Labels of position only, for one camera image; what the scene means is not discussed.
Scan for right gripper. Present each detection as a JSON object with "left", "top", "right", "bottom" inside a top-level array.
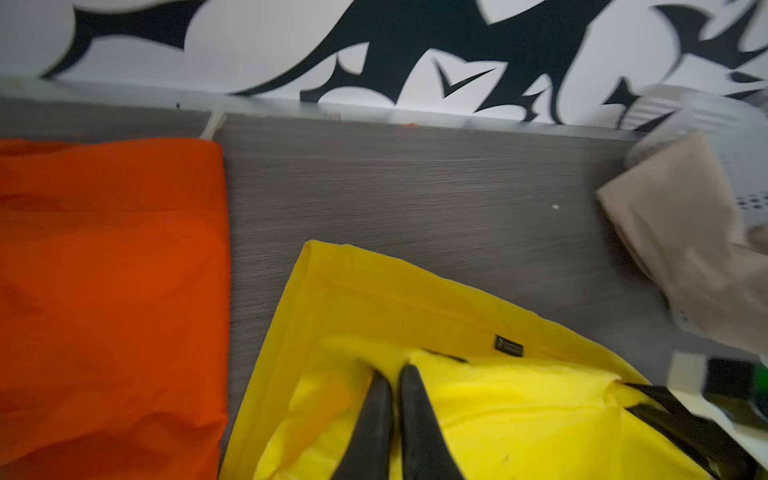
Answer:
[{"left": 626, "top": 383, "right": 758, "bottom": 480}]

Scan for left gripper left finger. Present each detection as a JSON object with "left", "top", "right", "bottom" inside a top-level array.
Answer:
[{"left": 331, "top": 371, "right": 394, "bottom": 480}]

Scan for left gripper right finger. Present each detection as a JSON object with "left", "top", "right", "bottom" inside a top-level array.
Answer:
[{"left": 399, "top": 365, "right": 464, "bottom": 480}]

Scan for yellow shorts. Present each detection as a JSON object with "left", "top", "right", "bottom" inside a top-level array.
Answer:
[{"left": 220, "top": 240, "right": 707, "bottom": 479}]

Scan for orange shorts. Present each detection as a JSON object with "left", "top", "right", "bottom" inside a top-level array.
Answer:
[{"left": 1, "top": 119, "right": 230, "bottom": 479}]

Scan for beige shorts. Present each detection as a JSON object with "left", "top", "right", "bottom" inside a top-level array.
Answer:
[{"left": 596, "top": 132, "right": 767, "bottom": 356}]

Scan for white laundry basket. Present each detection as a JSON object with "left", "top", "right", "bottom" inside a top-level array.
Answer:
[{"left": 624, "top": 90, "right": 767, "bottom": 229}]

